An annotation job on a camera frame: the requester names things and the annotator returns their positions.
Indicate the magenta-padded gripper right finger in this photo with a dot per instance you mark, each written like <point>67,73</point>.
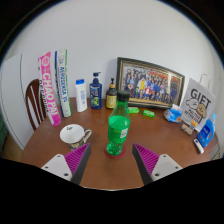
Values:
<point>146,159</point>

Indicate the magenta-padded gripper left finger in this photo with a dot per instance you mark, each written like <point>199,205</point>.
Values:
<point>77,159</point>

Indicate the green plastic drink bottle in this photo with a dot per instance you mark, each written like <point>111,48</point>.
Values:
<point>118,128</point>

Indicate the white patterned mug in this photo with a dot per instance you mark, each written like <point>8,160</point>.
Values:
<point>71,133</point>

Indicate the small orange and white box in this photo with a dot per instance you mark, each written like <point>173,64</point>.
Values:
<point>187,128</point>

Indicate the blue tissue pack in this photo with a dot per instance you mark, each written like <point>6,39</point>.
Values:
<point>173,115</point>

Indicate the white remote control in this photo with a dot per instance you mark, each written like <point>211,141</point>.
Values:
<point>199,146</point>

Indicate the white bottle with blue cap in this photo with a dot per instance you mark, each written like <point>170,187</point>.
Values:
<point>81,96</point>

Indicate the blue detergent bottle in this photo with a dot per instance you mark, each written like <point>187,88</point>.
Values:
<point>206,131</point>

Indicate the dark blue pump bottle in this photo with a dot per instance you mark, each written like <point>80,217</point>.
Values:
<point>95,95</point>

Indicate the brown wooden chair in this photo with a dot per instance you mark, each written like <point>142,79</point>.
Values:
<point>33,106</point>

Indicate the amber pump bottle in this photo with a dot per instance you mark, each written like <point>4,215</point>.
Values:
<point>111,98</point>

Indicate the pink shuttlecock tube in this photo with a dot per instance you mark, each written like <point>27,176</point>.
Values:
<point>49,90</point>

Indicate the framed group photo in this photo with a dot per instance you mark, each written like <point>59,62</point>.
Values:
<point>150,83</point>

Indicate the white paper gift bag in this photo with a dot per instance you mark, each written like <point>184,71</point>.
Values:
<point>198,103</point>

